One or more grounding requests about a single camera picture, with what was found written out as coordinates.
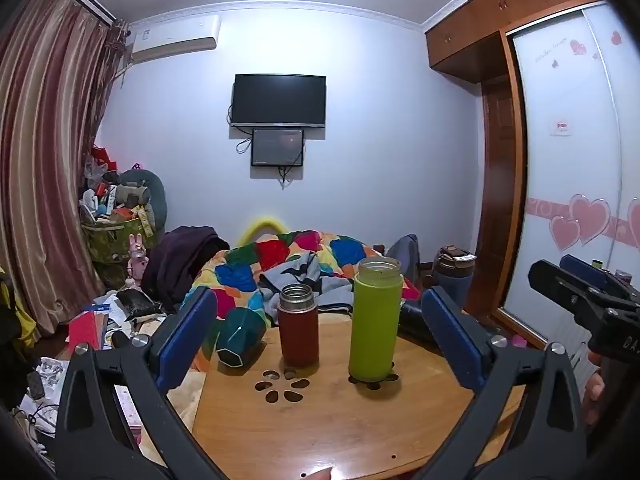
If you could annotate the black wall television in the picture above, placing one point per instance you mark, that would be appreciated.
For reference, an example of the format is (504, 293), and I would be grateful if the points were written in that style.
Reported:
(279, 100)

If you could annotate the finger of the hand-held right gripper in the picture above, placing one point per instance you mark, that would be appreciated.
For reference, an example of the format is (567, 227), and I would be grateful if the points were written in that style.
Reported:
(560, 290)
(587, 270)

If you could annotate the pink patterned box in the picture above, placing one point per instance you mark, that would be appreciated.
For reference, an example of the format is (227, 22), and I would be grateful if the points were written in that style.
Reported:
(127, 410)

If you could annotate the dark purple cloth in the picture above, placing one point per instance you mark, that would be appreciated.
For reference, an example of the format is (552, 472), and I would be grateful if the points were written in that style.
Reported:
(175, 265)

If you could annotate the white air conditioner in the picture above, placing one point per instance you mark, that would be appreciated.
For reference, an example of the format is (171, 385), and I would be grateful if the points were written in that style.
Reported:
(175, 37)

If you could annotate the dark teal faceted cup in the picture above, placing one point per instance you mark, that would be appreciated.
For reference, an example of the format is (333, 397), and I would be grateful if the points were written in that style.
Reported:
(240, 335)

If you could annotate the person's right hand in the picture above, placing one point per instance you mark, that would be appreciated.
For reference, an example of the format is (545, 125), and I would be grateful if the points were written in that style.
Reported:
(594, 391)

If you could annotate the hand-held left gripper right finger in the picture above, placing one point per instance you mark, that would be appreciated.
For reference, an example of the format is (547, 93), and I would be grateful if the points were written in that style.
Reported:
(454, 340)

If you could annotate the red bag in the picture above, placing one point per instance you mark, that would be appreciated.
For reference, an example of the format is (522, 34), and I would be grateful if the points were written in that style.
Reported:
(102, 156)

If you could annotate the striped red curtain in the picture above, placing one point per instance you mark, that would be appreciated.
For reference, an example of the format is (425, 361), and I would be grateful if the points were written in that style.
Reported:
(45, 160)

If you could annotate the grey pillow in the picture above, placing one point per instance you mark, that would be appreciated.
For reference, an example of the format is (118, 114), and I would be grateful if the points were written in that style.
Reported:
(155, 195)

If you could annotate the black bottle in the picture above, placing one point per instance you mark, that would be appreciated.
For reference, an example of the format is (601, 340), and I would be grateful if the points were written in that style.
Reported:
(417, 322)

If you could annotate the wooden wardrobe with heart doors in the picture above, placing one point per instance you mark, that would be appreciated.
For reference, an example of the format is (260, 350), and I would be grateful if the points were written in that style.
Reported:
(565, 150)

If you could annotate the red thermos cup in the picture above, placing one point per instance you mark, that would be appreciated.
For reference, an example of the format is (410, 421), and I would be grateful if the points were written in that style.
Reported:
(299, 330)

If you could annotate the pile of assorted boxes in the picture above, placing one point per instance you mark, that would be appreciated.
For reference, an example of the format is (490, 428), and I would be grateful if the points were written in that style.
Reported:
(115, 200)

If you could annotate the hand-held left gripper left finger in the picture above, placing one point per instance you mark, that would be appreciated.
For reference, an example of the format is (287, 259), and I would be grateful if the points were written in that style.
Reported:
(186, 340)

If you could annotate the dark blue brown-lid bottle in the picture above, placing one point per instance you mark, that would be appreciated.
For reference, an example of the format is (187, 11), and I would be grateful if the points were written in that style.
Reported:
(452, 280)

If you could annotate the black plastic bag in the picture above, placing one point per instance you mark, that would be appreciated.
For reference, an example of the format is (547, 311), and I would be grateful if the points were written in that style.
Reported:
(135, 305)

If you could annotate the colourful patchwork blanket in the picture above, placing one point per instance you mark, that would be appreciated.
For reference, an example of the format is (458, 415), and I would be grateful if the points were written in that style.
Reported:
(240, 275)

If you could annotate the green thermos cup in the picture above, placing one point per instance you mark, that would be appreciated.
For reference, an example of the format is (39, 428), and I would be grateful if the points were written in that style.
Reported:
(374, 325)

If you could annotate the green storage basket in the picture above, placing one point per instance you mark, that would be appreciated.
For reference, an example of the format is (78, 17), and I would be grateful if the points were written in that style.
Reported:
(107, 242)

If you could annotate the grey blue bag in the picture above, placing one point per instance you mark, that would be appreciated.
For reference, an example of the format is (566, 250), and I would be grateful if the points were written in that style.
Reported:
(404, 257)

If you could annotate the small black wall monitor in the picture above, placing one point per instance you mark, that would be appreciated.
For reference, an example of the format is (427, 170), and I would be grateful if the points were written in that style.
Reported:
(277, 147)

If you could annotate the pink bunny toy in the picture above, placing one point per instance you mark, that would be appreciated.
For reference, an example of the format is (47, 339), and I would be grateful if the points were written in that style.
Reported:
(136, 260)

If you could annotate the grey printed cloth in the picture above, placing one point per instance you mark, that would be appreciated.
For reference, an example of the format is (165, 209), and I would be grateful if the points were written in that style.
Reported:
(300, 280)

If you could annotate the red flat box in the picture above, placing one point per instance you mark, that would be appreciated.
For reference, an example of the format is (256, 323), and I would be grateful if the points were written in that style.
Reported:
(85, 332)

